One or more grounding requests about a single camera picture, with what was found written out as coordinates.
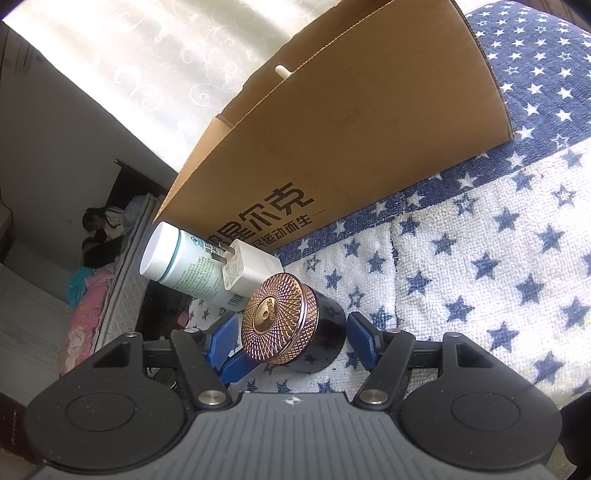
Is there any black jar with gold lid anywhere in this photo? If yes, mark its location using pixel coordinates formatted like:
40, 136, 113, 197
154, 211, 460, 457
235, 272, 347, 374

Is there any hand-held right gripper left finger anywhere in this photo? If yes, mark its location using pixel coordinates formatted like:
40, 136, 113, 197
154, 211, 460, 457
92, 311, 260, 409

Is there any grey quilted mattress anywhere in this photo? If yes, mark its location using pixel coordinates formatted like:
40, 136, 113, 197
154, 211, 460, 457
92, 194, 172, 366

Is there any white patterned curtain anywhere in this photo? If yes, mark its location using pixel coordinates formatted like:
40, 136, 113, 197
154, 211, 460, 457
2, 0, 348, 177

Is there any pink floral bedding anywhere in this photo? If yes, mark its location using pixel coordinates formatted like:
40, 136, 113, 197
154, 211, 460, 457
60, 265, 117, 371

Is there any blue star blanket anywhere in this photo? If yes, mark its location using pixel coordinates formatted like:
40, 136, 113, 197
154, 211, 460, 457
185, 0, 591, 408

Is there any white charger plug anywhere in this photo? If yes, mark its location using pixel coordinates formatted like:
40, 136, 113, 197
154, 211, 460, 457
210, 237, 285, 297

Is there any white pill bottle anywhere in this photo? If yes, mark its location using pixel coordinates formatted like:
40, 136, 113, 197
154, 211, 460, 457
140, 222, 251, 315

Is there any cardboard box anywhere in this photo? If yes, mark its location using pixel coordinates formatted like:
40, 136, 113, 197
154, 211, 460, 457
152, 0, 516, 260

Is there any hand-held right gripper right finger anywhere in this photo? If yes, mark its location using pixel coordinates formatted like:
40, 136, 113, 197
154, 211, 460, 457
346, 311, 491, 408

